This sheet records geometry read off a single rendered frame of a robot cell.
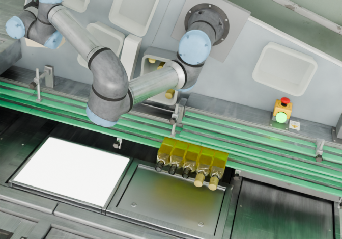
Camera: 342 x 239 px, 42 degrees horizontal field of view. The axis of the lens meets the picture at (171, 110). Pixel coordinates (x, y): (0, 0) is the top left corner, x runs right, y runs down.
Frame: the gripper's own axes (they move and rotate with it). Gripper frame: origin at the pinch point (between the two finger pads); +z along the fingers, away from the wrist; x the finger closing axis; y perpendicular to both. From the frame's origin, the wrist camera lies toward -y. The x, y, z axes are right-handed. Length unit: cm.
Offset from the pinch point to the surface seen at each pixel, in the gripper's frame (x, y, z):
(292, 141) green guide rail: 11, -113, -10
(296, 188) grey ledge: 35, -127, -7
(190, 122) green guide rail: 20, -71, -15
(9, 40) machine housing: 31.2, 22.5, 1.1
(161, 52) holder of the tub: 4.8, -47.2, 2.4
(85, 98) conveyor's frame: 38.3, -22.2, -6.6
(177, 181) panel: 46, -76, -24
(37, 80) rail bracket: 32.4, -2.1, -16.2
